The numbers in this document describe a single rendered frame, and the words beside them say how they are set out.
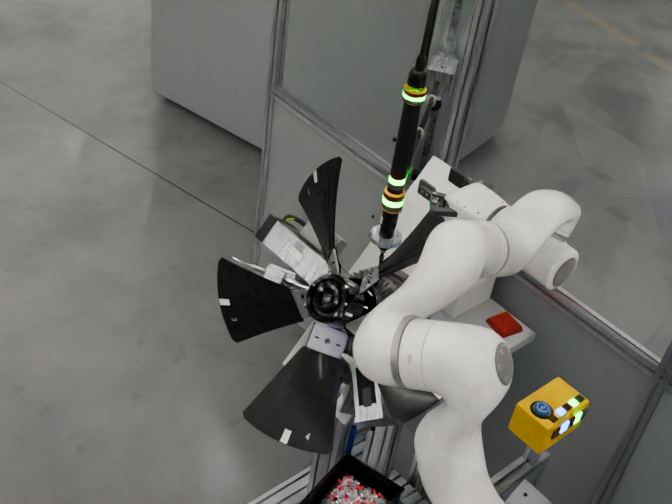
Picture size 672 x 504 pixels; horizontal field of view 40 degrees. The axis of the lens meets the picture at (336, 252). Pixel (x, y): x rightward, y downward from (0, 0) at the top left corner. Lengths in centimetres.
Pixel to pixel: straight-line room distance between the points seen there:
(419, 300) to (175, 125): 383
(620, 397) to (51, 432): 194
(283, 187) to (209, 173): 120
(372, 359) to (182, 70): 383
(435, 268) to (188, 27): 369
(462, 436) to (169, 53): 395
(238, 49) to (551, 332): 248
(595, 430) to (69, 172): 288
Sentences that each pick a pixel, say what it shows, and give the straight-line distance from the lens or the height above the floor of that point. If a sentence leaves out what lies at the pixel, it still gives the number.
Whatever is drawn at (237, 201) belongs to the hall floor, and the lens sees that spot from 447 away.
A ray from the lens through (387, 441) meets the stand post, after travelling 286.
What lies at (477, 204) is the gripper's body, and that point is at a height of 167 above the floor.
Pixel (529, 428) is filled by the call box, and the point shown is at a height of 103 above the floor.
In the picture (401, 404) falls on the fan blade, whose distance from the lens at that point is 200.
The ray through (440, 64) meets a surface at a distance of 242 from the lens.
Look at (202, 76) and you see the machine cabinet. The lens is 490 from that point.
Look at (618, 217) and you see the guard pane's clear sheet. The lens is 247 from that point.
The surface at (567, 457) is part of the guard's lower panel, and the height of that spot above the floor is 50.
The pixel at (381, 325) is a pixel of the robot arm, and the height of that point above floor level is 176.
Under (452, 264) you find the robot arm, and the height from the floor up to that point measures 184.
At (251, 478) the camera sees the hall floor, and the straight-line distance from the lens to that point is 329.
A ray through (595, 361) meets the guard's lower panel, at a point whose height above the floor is 88.
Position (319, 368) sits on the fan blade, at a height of 107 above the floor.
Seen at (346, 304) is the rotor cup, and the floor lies 124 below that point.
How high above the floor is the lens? 262
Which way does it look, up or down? 38 degrees down
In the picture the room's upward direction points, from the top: 9 degrees clockwise
